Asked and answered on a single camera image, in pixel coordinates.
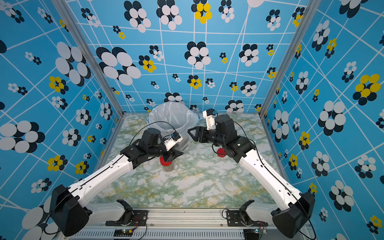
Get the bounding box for red jar lid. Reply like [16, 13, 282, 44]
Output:
[217, 148, 227, 158]

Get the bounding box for lidless clear jar beans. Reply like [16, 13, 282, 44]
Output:
[176, 133, 192, 151]

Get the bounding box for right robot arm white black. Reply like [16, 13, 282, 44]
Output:
[188, 114, 315, 239]

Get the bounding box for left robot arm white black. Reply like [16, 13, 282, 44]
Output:
[49, 128, 183, 237]

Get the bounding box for red lid jar left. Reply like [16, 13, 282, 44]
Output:
[160, 157, 174, 172]

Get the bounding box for white plastic bin liner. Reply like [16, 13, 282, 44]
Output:
[147, 102, 200, 141]

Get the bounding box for left circuit board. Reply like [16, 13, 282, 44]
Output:
[114, 229, 135, 238]

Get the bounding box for circuit board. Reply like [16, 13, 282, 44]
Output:
[114, 229, 135, 238]
[243, 229, 267, 240]

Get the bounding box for right circuit board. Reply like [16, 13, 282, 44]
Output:
[243, 229, 267, 240]

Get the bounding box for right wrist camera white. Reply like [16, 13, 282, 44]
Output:
[203, 109, 217, 130]

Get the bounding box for left black cable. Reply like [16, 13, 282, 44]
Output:
[127, 120, 178, 160]

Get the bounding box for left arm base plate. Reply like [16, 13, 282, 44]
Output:
[105, 210, 149, 227]

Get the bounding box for aluminium front rail frame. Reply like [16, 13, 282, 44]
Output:
[55, 207, 319, 240]

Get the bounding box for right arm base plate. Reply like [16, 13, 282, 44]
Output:
[222, 209, 269, 228]

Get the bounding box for left aluminium corner post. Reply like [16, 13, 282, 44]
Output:
[51, 0, 125, 118]

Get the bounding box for aluminium corner post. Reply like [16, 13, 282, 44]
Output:
[260, 0, 321, 118]
[51, 0, 125, 118]

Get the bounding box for right aluminium corner post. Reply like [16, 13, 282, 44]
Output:
[260, 0, 321, 118]

